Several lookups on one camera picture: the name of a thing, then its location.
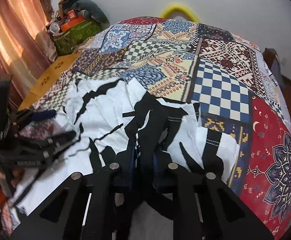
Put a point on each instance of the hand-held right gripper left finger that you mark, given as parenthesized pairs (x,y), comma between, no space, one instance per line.
(133,156)

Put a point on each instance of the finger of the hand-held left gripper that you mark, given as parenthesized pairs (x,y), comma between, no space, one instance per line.
(43,116)
(60,138)

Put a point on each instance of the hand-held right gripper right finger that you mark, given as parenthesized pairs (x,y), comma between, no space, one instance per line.
(157,161)

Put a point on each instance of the black and white patterned garment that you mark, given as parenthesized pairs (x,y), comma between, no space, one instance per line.
(105,110)

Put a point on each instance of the dark grey clothes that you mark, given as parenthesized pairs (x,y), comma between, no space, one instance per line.
(275,62)

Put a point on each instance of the wooden lap desk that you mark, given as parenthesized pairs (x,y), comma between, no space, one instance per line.
(50,75)

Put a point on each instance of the green patterned storage box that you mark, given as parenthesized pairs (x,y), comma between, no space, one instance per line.
(73,35)

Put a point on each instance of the pink striped curtain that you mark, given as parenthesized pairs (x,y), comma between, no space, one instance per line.
(15,17)

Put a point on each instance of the orange box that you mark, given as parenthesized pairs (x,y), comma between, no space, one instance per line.
(70,25)

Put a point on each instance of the dark grey-green garment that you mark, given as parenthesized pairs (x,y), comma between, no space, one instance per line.
(93,7)

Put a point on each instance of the patchwork bedspread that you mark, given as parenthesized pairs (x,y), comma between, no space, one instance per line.
(223,55)

